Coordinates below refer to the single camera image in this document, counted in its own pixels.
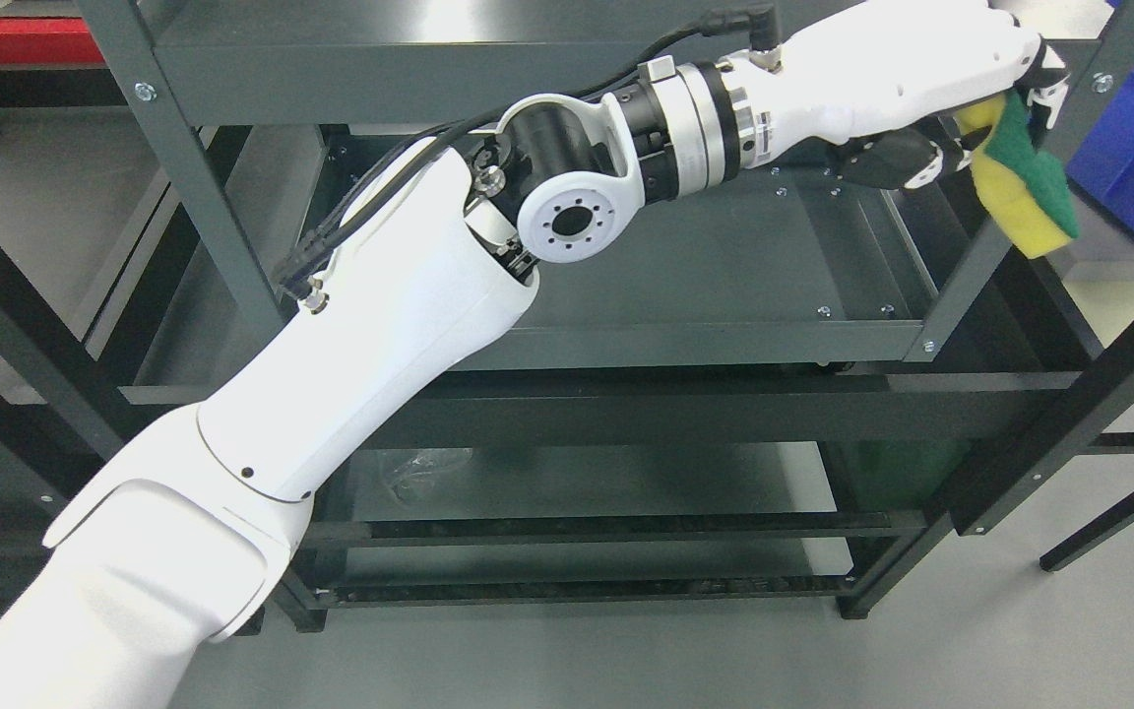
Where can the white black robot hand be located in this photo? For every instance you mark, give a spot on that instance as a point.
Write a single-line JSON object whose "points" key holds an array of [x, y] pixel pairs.
{"points": [[890, 84]]}

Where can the green yellow sponge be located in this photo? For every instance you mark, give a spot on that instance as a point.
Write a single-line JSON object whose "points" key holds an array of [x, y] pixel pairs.
{"points": [[1023, 188]]}

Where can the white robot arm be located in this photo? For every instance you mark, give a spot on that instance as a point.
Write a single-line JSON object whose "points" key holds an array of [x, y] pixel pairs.
{"points": [[186, 532]]}

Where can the dark grey metal shelf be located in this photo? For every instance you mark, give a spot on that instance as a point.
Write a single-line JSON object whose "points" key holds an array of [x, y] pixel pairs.
{"points": [[686, 140]]}

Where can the red box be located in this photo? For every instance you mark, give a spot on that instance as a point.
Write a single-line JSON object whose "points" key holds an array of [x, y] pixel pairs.
{"points": [[46, 41]]}

